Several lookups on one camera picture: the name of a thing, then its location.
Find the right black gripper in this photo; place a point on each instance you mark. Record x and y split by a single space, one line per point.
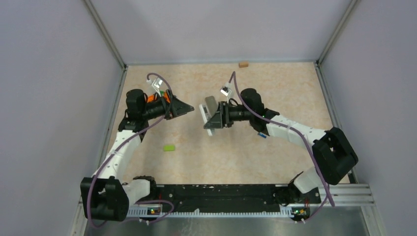
222 119

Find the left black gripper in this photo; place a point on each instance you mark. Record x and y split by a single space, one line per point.
176 107

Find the white remote control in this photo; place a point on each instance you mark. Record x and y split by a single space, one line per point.
206 117
211 105

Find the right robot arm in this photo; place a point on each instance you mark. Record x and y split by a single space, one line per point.
331 152

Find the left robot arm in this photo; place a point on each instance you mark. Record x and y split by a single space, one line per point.
103 195

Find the orange tape roll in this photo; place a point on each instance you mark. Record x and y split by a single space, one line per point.
157 95

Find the blue block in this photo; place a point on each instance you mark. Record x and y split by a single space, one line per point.
262 135

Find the tan wooden block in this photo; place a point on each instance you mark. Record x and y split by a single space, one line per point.
243 64

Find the green block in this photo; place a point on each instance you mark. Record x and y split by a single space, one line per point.
168 148

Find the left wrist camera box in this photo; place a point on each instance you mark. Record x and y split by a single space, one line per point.
156 84

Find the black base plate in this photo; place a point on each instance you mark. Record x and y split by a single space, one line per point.
230 198

